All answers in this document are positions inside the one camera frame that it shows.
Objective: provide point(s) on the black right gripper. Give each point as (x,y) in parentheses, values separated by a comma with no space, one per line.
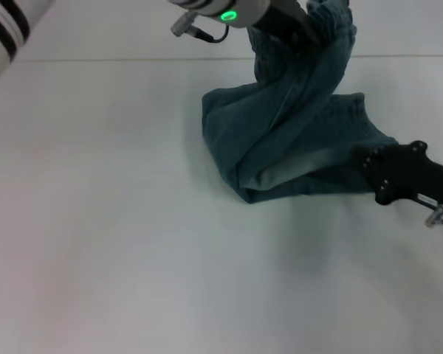
(406,173)

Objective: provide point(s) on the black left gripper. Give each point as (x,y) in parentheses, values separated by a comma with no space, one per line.
(291,18)

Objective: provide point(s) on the blue denim shorts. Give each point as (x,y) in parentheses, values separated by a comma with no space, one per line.
(280,147)

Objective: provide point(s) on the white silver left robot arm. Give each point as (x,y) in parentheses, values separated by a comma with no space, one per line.
(0,37)

